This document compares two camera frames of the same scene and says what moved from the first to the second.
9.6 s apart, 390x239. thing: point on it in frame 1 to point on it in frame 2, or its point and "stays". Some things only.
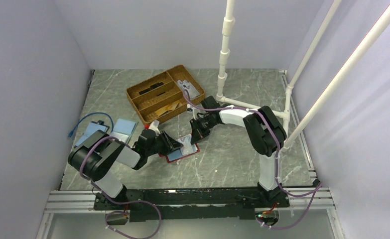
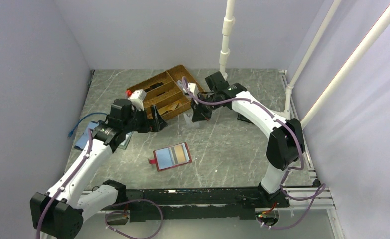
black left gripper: (170, 143) to (154, 125)
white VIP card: (188, 147) to (188, 117)
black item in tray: (152, 87) stays
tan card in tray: (170, 107) stays
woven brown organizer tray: (162, 95) stays
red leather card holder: (188, 149) to (172, 157)
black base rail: (195, 204) stays
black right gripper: (197, 134) to (199, 113)
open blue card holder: (92, 127) stays
